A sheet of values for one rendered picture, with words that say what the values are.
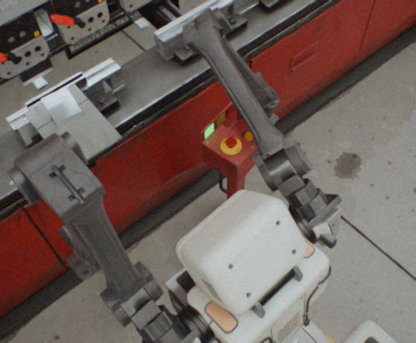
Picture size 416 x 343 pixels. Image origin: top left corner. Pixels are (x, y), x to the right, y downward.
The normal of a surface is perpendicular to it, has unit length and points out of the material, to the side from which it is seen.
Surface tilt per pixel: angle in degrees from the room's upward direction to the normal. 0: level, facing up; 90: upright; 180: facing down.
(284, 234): 48
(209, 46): 42
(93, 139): 0
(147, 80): 0
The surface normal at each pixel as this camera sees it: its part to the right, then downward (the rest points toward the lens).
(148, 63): -0.03, -0.51
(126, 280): 0.66, 0.53
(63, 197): 0.12, -0.37
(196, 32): -0.19, 0.17
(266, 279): 0.48, 0.11
